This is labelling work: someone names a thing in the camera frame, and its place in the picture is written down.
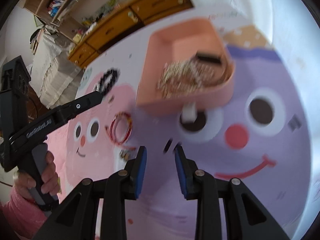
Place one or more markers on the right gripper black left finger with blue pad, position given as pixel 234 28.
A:
pixel 123 185

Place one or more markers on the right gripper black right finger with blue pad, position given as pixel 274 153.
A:
pixel 200 186

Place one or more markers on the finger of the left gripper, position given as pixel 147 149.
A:
pixel 85 103

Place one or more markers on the flower earrings pair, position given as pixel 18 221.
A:
pixel 127 155

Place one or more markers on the pink plastic tray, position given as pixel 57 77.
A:
pixel 181 42

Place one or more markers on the pink sleeve forearm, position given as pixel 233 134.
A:
pixel 24 216

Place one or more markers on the person's left hand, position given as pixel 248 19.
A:
pixel 23 182

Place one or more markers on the bed with lace cover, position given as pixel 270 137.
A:
pixel 54 78

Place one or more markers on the cartoon printed tablecloth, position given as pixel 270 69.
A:
pixel 260 136

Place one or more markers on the wooden bookshelf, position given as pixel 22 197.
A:
pixel 55 13

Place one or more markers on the wooden desk with drawers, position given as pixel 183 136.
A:
pixel 129 17

